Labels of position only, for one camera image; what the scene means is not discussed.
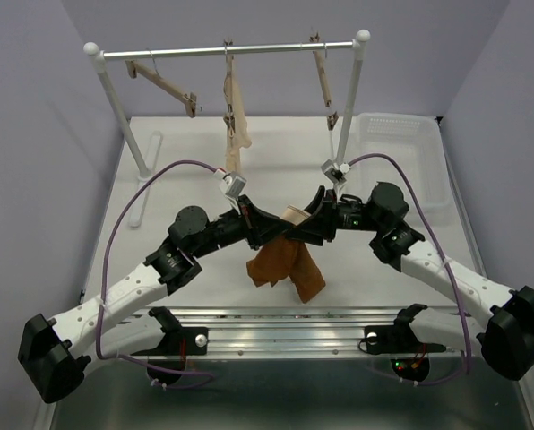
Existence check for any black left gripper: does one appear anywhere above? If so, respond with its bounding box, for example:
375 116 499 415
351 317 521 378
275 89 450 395
191 193 291 258

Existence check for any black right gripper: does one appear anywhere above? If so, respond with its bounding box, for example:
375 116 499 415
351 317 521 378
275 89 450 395
284 187 384 248

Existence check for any brown underwear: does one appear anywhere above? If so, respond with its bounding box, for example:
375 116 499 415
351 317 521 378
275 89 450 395
245 203 327 305

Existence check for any wooden hanger with brown underwear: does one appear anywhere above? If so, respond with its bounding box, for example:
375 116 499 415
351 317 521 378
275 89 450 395
313 50 339 132

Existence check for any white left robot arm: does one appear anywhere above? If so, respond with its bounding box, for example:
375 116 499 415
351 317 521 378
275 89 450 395
18 196 294 403

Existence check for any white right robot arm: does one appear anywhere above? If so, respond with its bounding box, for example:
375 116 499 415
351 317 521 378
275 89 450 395
286 182 534 381

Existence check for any cream underwear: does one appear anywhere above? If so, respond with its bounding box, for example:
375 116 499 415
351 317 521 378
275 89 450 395
225 74 252 174

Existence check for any wooden hanger with cream underwear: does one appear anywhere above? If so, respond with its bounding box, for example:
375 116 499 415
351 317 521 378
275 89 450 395
223 39 235 138

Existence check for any empty wooden clip hanger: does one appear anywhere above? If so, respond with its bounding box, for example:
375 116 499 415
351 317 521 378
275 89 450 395
125 55 198 118

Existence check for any white plastic basket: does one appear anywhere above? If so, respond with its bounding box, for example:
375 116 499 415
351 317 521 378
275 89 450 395
345 113 453 216

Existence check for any white metal clothes rack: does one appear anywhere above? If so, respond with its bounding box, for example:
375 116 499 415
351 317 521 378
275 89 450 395
82 28 371 228

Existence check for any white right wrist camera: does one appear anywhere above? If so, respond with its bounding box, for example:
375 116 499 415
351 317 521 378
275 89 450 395
321 159 351 198

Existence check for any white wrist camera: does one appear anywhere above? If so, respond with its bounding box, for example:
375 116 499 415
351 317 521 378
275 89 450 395
321 159 351 198
213 168 247 202

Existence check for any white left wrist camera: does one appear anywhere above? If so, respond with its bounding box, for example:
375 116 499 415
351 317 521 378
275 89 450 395
213 168 247 202

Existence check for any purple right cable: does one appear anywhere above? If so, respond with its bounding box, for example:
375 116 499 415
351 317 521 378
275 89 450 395
345 152 474 387

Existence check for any purple cable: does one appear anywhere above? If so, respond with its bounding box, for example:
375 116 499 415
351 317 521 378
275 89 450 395
345 152 474 387
94 159 217 390

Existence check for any aluminium mounting rail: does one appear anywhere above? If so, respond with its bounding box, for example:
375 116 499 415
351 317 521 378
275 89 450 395
56 306 530 364

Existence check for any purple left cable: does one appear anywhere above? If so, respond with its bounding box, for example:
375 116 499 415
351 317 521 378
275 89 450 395
94 159 217 390

